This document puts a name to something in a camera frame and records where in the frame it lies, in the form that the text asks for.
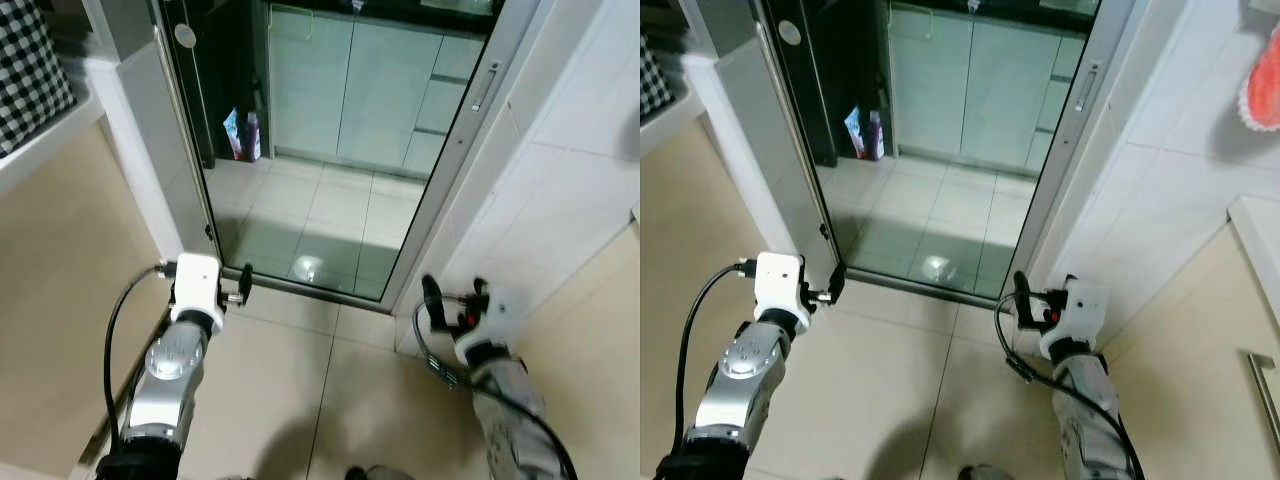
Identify pale green kitchen cabinet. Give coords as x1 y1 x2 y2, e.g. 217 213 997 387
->
268 5 491 181
888 5 1091 177

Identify blue refill packet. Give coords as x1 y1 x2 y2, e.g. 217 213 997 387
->
222 108 248 161
843 106 868 159

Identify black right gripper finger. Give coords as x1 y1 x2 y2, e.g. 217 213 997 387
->
1014 270 1038 329
421 275 448 331

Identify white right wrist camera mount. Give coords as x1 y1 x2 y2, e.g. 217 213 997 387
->
468 283 529 346
1040 280 1111 357

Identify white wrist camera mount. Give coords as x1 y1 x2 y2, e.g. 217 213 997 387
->
1040 280 1111 357
754 252 809 319
170 253 224 323
468 283 529 346

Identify black white checkered cloth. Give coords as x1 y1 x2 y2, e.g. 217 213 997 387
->
640 38 674 123
0 0 77 157

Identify aluminium framed glass door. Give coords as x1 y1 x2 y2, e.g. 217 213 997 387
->
750 0 1151 306
150 0 546 313

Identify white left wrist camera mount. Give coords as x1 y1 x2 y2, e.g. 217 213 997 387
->
170 253 224 323
754 252 809 319

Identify red white cloth item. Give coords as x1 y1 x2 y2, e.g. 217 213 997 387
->
1238 28 1280 133

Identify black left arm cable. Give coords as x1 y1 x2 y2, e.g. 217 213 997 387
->
675 260 761 453
103 262 179 453

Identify silver door handle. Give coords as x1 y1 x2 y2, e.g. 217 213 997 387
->
470 60 502 114
1073 61 1102 114

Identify silver bar handle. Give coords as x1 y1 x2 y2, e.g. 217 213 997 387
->
1247 350 1280 457

